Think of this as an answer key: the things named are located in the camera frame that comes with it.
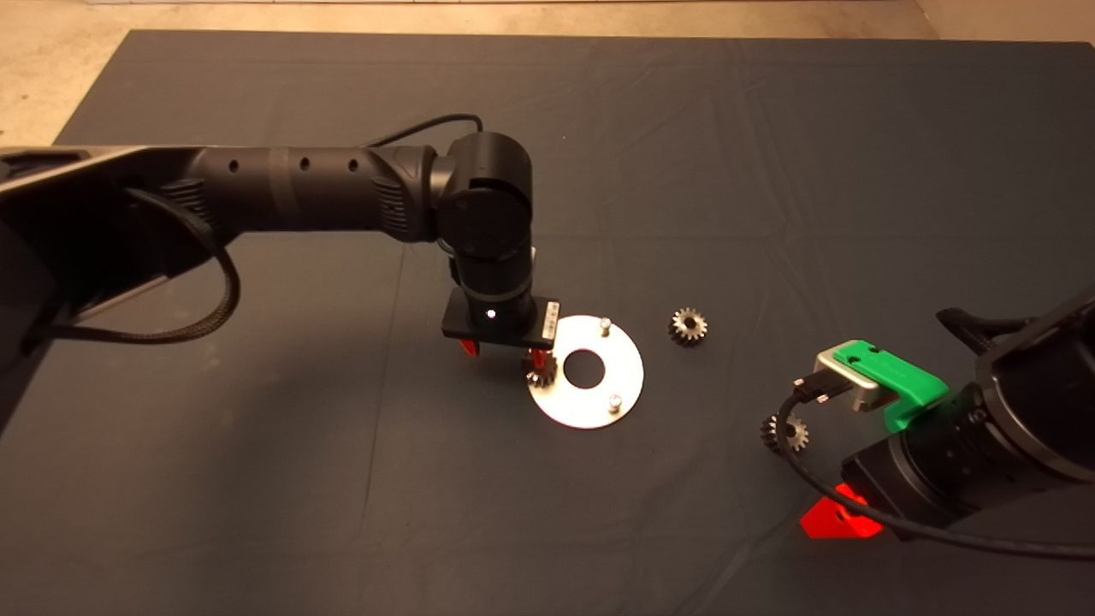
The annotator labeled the green right camera mount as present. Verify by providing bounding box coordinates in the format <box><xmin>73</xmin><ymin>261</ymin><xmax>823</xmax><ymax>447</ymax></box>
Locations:
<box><xmin>834</xmin><ymin>339</ymin><xmax>949</xmax><ymax>431</ymax></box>

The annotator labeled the black braided cable sleeve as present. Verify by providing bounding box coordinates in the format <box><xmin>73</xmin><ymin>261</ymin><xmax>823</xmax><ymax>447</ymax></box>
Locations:
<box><xmin>26</xmin><ymin>188</ymin><xmax>242</xmax><ymax>346</ymax></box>

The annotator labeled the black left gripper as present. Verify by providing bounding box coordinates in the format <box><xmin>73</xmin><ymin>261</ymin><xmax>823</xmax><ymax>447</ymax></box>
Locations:
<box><xmin>441</xmin><ymin>289</ymin><xmax>561</xmax><ymax>364</ymax></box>

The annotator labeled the black left camera cable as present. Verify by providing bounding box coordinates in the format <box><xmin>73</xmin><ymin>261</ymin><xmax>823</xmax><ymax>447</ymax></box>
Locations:
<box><xmin>368</xmin><ymin>114</ymin><xmax>484</xmax><ymax>148</ymax></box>

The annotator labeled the round metal carrier plate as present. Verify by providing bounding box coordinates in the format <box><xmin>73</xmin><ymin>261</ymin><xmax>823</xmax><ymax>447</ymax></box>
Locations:
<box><xmin>528</xmin><ymin>315</ymin><xmax>645</xmax><ymax>430</ymax></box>

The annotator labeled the silver right camera box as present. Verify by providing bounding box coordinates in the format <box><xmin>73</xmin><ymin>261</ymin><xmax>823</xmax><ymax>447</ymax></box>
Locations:
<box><xmin>811</xmin><ymin>349</ymin><xmax>891</xmax><ymax>412</ymax></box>

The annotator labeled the steel planetary gear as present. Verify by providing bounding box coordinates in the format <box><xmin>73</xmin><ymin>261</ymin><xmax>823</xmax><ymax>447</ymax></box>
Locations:
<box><xmin>520</xmin><ymin>349</ymin><xmax>559</xmax><ymax>388</ymax></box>
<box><xmin>760</xmin><ymin>413</ymin><xmax>810</xmax><ymax>454</ymax></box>
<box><xmin>668</xmin><ymin>307</ymin><xmax>708</xmax><ymax>347</ymax></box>

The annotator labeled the dark grey table cloth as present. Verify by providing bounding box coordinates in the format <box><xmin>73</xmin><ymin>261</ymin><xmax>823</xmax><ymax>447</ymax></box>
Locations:
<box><xmin>0</xmin><ymin>30</ymin><xmax>1095</xmax><ymax>616</ymax></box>

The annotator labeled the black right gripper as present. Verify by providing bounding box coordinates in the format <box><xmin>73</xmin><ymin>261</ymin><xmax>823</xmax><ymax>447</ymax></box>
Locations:
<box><xmin>799</xmin><ymin>428</ymin><xmax>976</xmax><ymax>539</ymax></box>

